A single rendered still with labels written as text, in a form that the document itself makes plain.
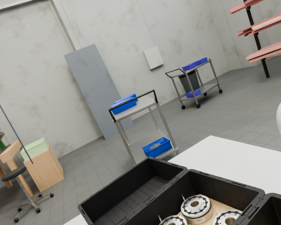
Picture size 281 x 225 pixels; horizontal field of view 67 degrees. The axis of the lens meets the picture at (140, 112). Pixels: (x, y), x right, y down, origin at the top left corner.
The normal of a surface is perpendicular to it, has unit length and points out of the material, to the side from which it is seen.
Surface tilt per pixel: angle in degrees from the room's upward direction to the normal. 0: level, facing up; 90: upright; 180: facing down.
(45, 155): 90
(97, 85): 82
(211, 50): 90
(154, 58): 90
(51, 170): 90
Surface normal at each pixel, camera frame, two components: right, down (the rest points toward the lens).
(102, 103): 0.28, -0.08
